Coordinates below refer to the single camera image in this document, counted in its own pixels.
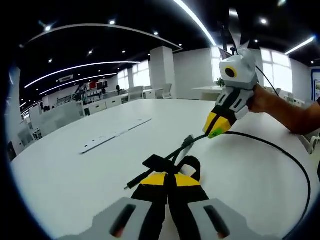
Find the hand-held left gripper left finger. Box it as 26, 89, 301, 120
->
58, 171, 169, 240

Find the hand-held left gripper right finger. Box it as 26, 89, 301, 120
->
167, 172, 276, 240

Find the black Velcro strap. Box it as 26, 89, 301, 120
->
142, 154, 203, 183

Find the black charging cable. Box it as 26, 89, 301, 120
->
123, 130, 313, 224

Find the white flat desk strip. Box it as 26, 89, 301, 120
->
79, 117, 153, 155

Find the white side table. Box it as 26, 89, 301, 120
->
191, 85, 224, 102

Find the white mesh office chair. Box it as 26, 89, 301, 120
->
128, 85, 145, 102
162, 82, 174, 99

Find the narrow white pillar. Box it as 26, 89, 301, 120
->
149, 45, 175, 100

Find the background storage shelf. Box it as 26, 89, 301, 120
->
74, 81, 109, 107

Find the white low partition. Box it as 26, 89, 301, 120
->
29, 100, 84, 136

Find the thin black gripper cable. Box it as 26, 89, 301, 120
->
254, 64, 281, 98

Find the blue wall poster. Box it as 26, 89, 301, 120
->
310, 68, 320, 101

